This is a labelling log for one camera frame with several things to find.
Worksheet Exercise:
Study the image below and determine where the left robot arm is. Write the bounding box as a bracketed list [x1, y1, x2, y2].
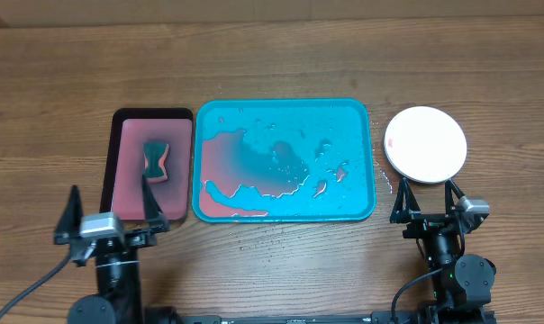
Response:
[54, 176, 183, 324]

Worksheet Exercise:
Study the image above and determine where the white plate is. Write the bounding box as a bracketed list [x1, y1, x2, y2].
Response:
[384, 106, 467, 185]

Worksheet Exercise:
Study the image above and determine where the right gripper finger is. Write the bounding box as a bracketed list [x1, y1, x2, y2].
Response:
[389, 177, 421, 224]
[445, 178, 465, 214]

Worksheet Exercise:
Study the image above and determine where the teal plastic tray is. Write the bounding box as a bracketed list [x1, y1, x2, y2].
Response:
[192, 98, 376, 223]

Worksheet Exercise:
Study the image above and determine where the red and green sponge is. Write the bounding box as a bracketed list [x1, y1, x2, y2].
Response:
[143, 141, 169, 183]

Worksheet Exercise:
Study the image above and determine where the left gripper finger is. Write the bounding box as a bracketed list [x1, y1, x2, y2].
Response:
[141, 175, 169, 233]
[53, 185, 84, 245]

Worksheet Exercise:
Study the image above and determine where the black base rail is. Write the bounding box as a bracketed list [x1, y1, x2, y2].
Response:
[145, 308, 497, 324]

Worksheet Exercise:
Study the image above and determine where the black tray with red mat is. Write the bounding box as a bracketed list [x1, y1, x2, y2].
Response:
[100, 108, 193, 221]

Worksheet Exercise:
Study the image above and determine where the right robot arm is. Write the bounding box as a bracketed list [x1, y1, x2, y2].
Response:
[389, 178, 496, 323]

